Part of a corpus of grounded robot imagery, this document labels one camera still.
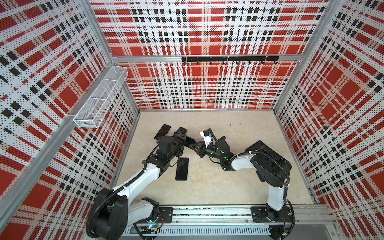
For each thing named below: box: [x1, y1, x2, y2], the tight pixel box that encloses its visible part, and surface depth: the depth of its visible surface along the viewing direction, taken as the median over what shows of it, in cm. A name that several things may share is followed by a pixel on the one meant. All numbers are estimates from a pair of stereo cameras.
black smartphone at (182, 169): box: [175, 157, 189, 181], surface depth 92 cm
